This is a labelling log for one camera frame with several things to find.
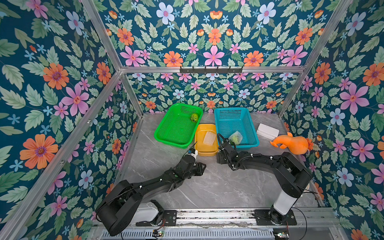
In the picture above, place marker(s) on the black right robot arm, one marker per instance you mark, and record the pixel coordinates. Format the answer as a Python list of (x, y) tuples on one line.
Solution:
[(292, 176)]

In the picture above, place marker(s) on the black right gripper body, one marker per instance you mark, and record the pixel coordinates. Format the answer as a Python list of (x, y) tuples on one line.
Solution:
[(226, 149)]

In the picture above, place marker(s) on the orange toy duck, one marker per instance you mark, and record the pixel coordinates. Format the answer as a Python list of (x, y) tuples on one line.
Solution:
[(296, 145)]

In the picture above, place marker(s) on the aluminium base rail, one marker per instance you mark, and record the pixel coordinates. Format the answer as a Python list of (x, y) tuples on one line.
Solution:
[(234, 224)]

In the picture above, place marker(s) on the white rectangular box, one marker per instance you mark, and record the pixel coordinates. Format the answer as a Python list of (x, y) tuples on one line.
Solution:
[(267, 132)]

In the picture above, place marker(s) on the teal plastic basket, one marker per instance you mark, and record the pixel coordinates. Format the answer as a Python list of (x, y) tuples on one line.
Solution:
[(230, 120)]

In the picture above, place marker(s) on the dark speckled custard apple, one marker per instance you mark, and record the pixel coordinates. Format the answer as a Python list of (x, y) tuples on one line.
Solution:
[(194, 117)]

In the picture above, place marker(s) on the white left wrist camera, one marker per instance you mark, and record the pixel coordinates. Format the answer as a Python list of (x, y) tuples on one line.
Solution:
[(193, 153)]

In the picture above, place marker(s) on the yellow plastic tub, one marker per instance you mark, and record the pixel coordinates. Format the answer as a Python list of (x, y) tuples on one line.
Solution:
[(204, 150)]

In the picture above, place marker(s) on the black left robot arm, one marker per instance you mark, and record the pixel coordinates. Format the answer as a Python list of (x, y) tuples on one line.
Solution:
[(118, 208)]

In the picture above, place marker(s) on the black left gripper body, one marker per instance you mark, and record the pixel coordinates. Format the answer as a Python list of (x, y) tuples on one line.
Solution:
[(194, 171)]

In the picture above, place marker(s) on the green custard apple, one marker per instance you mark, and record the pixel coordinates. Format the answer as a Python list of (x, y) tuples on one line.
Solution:
[(236, 139)]

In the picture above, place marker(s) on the green plastic basket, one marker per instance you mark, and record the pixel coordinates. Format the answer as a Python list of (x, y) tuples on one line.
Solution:
[(176, 129)]

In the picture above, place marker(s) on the black wall hook rack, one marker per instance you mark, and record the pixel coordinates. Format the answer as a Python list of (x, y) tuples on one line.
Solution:
[(210, 70)]

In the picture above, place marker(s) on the white foam net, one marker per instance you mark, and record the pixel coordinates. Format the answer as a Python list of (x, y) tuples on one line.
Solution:
[(235, 133), (209, 138)]

